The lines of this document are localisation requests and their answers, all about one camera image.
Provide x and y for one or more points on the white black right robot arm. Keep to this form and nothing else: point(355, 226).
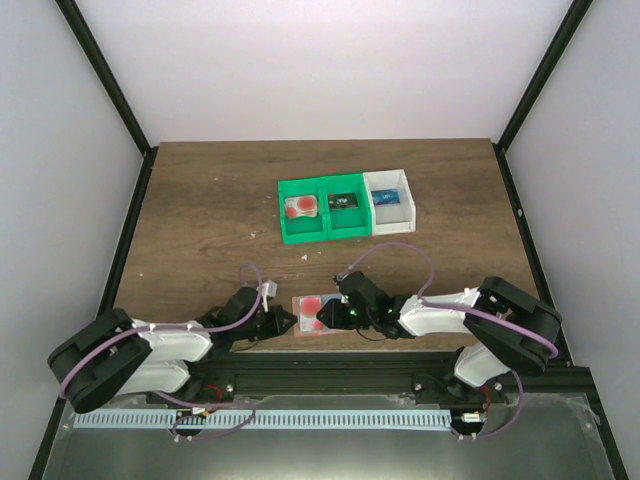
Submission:
point(514, 331)

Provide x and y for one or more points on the blue card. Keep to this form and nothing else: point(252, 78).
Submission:
point(385, 197)

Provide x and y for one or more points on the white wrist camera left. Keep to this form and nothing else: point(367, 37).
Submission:
point(268, 292)

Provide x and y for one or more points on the right black frame post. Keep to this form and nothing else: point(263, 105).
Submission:
point(554, 52)

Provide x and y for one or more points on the red circle card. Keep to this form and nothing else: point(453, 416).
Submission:
point(309, 307)

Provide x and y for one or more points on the green plastic bin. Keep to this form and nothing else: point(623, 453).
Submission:
point(302, 230)
point(347, 209)

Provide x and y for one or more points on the red and white card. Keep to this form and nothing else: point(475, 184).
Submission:
point(301, 207)

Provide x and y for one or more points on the left green plastic bin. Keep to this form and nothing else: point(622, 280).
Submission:
point(302, 230)

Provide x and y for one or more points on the black frame post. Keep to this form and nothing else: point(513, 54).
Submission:
point(92, 51)
point(554, 52)

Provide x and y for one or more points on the white plastic bin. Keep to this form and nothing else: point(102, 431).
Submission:
point(391, 219)

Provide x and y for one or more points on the light blue cable duct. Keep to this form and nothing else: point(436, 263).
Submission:
point(418, 420)

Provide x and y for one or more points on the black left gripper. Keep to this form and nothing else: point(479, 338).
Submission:
point(273, 322)

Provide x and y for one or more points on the dark green card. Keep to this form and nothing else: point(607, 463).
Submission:
point(343, 201)

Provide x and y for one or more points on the middle green plastic bin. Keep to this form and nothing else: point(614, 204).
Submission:
point(347, 209)

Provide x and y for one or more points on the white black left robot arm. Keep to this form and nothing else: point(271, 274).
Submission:
point(118, 355)

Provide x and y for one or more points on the pink leather card holder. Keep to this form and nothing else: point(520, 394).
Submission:
point(327, 331)

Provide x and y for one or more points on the black front frame rail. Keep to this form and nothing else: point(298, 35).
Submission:
point(427, 376)

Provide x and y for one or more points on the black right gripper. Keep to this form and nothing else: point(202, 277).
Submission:
point(338, 313)

